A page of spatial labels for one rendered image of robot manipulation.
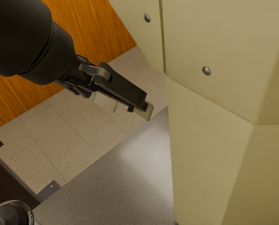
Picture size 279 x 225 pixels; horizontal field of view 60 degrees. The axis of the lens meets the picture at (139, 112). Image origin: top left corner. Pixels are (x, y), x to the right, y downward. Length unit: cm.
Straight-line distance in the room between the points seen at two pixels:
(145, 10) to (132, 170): 57
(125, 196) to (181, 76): 51
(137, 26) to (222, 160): 18
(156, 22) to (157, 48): 3
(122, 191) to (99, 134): 142
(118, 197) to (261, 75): 59
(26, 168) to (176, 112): 194
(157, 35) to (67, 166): 182
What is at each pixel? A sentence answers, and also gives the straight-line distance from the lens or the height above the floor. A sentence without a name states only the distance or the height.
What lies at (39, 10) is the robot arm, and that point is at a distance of 28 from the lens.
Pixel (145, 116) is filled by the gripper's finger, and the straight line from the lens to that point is 42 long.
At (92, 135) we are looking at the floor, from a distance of 213.
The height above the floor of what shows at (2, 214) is 118.
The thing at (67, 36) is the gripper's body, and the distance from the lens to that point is 31.
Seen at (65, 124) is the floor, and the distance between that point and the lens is 231.
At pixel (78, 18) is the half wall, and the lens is 251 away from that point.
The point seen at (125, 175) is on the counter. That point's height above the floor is 94.
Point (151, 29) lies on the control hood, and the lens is 27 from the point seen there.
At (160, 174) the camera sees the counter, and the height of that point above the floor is 94.
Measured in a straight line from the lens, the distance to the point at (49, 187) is 197.
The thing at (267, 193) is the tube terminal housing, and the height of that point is 127.
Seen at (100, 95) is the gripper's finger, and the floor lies 130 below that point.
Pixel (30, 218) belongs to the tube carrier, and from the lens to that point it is 52.
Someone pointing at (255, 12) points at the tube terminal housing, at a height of 151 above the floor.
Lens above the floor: 159
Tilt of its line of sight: 46 degrees down
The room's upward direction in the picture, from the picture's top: 11 degrees counter-clockwise
